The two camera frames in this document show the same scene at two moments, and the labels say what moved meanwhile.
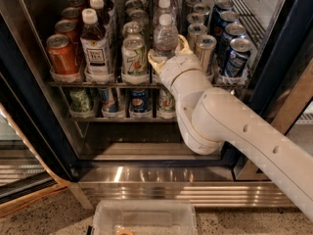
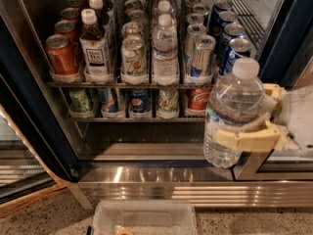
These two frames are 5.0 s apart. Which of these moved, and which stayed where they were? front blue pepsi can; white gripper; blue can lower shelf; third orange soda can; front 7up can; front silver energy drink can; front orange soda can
Moved: white gripper
Stayed: third orange soda can; front 7up can; front blue pepsi can; front silver energy drink can; blue can lower shelf; front orange soda can
